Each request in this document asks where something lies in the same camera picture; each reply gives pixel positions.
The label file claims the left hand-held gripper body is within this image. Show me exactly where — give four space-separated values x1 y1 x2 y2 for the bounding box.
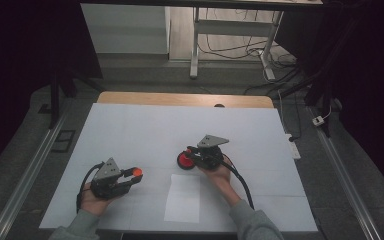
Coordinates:
89 157 133 201

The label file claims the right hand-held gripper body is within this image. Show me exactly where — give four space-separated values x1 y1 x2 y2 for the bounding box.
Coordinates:
193 134 230 171

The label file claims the round red ink pad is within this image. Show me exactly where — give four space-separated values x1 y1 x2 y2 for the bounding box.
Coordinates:
176 150 197 171

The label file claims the person's right hand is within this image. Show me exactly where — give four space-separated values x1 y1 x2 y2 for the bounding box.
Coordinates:
198 155 235 194

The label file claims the person's left hand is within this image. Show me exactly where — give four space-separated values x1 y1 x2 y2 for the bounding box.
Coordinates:
79 185 118 217

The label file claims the large white table cover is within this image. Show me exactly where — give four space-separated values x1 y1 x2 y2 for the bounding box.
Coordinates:
39 102 318 233

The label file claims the white paper sheet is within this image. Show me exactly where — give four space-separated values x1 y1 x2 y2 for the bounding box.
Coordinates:
163 173 201 224

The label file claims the white power strip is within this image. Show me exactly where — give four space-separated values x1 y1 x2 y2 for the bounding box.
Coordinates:
285 133 302 160

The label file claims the white metal stand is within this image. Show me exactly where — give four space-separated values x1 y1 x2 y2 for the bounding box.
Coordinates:
198 8 302 98

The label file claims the black metal stand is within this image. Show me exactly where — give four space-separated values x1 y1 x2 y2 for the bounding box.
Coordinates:
47 64 105 130
279 6 364 138

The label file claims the white-legged desk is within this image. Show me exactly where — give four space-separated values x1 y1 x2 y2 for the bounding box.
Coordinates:
79 0 324 81

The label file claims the white cabinet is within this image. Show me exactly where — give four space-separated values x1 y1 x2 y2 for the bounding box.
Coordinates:
80 3 171 55

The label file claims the dark curtain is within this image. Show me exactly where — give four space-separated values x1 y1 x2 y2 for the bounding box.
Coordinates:
0 0 104 183
275 0 384 204

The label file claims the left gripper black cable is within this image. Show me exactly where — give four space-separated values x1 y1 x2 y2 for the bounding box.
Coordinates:
75 161 105 215

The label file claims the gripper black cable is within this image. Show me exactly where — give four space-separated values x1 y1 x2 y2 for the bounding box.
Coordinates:
221 153 255 211
75 161 105 215

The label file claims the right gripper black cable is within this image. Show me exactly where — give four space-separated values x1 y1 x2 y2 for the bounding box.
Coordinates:
221 153 255 211

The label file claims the aluminium floor rail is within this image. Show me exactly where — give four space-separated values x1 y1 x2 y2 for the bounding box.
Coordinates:
0 109 68 240
308 106 383 240

